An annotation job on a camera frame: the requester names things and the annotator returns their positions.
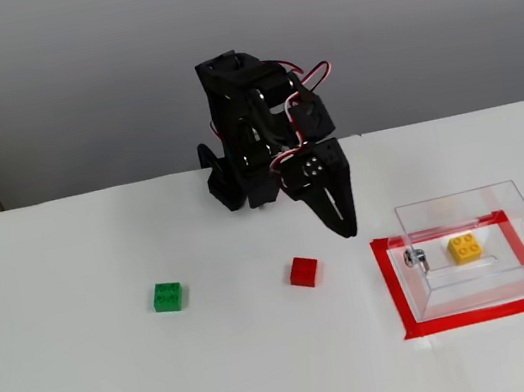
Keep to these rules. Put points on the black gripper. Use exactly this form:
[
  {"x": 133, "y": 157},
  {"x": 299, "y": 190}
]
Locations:
[{"x": 332, "y": 163}]

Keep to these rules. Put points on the yellow lego brick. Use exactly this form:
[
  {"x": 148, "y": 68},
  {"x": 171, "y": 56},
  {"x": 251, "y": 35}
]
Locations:
[{"x": 464, "y": 249}]

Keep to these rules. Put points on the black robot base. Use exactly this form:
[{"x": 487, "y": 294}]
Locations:
[{"x": 223, "y": 192}]

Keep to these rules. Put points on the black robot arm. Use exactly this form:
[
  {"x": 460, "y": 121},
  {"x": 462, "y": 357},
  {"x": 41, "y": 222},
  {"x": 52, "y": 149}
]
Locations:
[{"x": 236, "y": 109}]

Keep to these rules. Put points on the red lego brick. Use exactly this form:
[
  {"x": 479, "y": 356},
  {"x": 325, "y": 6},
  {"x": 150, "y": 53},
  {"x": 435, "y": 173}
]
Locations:
[{"x": 303, "y": 272}]

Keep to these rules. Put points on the silver box lock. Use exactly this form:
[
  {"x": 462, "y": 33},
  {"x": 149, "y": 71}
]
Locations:
[{"x": 414, "y": 258}]

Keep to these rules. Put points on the transparent acrylic box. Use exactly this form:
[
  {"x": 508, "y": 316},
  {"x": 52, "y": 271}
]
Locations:
[{"x": 481, "y": 289}]

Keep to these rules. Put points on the green lego brick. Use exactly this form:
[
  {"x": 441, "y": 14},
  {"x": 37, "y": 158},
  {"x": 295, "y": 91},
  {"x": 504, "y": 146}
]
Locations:
[{"x": 166, "y": 297}]

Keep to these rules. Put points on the red tape square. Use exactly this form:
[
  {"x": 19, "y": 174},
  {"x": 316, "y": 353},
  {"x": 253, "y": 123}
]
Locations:
[{"x": 389, "y": 285}]

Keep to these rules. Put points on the black table clamp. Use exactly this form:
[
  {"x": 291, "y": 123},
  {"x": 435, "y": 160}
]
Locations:
[{"x": 206, "y": 154}]

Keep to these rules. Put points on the white table cover sheet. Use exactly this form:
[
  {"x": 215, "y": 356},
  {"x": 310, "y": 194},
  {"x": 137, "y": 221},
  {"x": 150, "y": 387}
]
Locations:
[{"x": 98, "y": 387}]

